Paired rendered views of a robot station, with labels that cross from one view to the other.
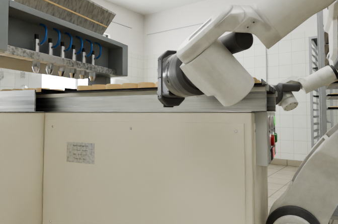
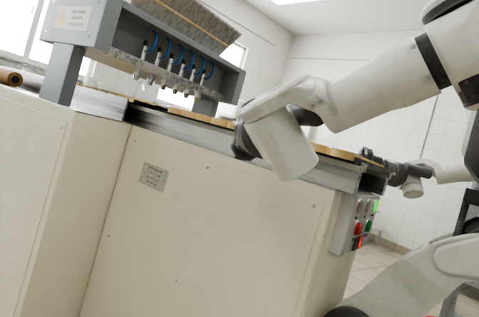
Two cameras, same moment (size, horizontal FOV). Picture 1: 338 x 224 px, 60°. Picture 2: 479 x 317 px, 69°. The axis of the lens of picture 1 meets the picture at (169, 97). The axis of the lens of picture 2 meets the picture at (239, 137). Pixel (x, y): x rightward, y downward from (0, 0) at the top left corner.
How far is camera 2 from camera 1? 0.13 m
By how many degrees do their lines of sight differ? 10
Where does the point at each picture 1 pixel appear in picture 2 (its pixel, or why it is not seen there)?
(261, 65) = (420, 129)
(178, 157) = (246, 214)
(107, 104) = (193, 134)
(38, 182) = (107, 194)
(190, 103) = not seen: hidden behind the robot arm
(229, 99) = (281, 174)
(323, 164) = (407, 276)
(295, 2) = (368, 93)
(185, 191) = (242, 252)
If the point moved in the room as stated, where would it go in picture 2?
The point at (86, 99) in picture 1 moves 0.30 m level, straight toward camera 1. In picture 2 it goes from (174, 123) to (161, 122)
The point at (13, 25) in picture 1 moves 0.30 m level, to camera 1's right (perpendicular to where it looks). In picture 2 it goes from (124, 27) to (212, 48)
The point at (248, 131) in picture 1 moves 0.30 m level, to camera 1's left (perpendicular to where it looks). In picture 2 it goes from (326, 211) to (194, 171)
